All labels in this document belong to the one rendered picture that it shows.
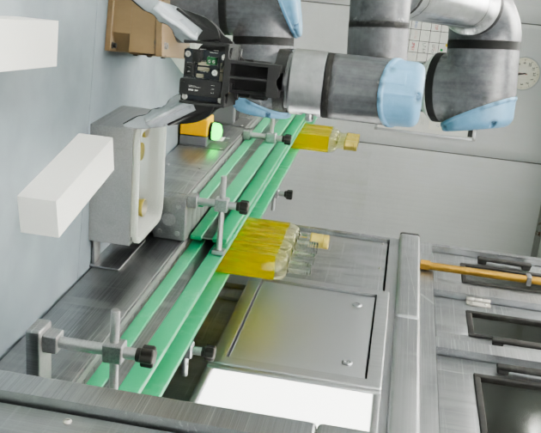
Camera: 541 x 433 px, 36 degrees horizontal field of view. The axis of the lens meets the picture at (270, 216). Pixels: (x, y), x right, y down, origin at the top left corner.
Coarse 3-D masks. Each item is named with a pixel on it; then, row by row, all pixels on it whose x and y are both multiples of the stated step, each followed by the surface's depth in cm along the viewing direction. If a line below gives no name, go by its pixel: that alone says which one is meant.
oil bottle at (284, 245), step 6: (240, 234) 190; (234, 240) 186; (240, 240) 186; (246, 240) 186; (252, 240) 187; (258, 240) 187; (264, 240) 187; (270, 240) 188; (276, 240) 188; (282, 240) 188; (264, 246) 185; (270, 246) 185; (276, 246) 185; (282, 246) 185; (288, 246) 186; (288, 252) 185
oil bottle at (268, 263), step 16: (224, 256) 181; (240, 256) 180; (256, 256) 180; (272, 256) 179; (288, 256) 182; (224, 272) 182; (240, 272) 181; (256, 272) 181; (272, 272) 180; (288, 272) 181
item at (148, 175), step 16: (160, 128) 163; (144, 144) 164; (160, 144) 164; (144, 160) 165; (160, 160) 165; (144, 176) 166; (160, 176) 166; (144, 192) 167; (160, 192) 167; (160, 208) 168; (144, 224) 162
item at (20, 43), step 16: (0, 16) 106; (16, 16) 112; (0, 32) 98; (16, 32) 102; (32, 32) 106; (48, 32) 111; (0, 48) 98; (16, 48) 103; (32, 48) 107; (48, 48) 112; (0, 64) 99; (16, 64) 103; (32, 64) 108; (48, 64) 112
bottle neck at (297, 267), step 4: (292, 260) 181; (296, 260) 182; (292, 264) 181; (296, 264) 181; (300, 264) 180; (304, 264) 180; (308, 264) 181; (312, 264) 182; (292, 268) 180; (296, 268) 180; (300, 268) 180; (304, 268) 180; (308, 268) 180; (292, 272) 181; (296, 272) 181; (300, 272) 181; (304, 272) 180; (308, 272) 180
